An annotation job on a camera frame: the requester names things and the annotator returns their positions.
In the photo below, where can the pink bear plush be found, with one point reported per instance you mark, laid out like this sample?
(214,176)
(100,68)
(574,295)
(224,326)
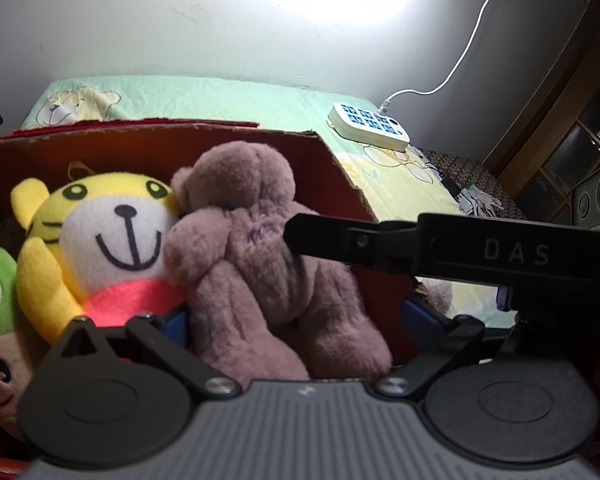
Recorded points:
(260,280)

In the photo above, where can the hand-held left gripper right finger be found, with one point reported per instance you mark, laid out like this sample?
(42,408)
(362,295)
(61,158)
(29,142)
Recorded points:
(422,322)

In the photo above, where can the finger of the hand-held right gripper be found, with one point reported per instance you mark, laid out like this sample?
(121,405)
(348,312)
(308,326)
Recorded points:
(330,237)

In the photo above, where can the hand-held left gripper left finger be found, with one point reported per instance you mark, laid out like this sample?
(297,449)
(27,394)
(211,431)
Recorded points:
(172,327)

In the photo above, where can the red cardboard box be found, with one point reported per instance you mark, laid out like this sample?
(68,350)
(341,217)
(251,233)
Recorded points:
(330,170)

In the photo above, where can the yellow tiger plush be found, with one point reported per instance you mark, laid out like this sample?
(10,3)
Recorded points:
(120,240)

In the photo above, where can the white gloves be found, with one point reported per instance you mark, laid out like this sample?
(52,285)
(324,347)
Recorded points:
(480,200)

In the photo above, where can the large white bunny plush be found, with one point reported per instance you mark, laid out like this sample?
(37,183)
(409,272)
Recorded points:
(437,295)

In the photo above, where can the white power strip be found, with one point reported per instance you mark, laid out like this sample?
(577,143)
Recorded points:
(365,132)

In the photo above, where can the wooden cabinet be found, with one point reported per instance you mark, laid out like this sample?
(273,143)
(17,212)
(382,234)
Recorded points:
(555,135)

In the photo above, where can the brown patterned blanket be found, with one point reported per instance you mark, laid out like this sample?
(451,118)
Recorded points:
(480,170)

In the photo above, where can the green cartoon bed sheet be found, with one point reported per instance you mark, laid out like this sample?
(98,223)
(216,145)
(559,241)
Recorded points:
(230,100)

